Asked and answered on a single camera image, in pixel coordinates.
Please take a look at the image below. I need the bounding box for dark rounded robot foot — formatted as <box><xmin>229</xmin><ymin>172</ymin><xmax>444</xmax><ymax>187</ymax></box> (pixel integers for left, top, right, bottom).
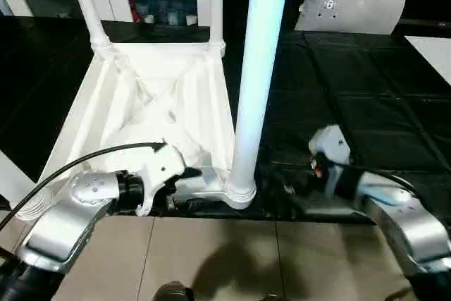
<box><xmin>153</xmin><ymin>279</ymin><xmax>194</xmax><ymax>301</ymax></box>

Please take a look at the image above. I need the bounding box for black work mat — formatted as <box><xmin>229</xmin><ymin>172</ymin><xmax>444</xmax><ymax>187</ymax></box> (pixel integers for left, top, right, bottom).
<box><xmin>0</xmin><ymin>15</ymin><xmax>451</xmax><ymax>226</ymax></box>

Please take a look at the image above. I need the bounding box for white flat board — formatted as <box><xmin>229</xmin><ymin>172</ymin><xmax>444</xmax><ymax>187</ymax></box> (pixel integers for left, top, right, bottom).
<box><xmin>404</xmin><ymin>35</ymin><xmax>451</xmax><ymax>87</ymax></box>

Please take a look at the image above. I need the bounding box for grey cushion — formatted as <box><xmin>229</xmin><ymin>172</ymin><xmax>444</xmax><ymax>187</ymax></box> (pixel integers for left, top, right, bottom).
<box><xmin>294</xmin><ymin>0</ymin><xmax>412</xmax><ymax>36</ymax></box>

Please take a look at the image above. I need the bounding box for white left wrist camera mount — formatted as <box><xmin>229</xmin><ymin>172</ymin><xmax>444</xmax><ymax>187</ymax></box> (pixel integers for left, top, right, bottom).
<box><xmin>135</xmin><ymin>138</ymin><xmax>187</xmax><ymax>217</ymax></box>

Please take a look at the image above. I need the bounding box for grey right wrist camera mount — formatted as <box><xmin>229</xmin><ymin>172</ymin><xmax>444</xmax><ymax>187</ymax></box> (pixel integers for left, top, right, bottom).
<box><xmin>308</xmin><ymin>124</ymin><xmax>353</xmax><ymax>196</ymax></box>

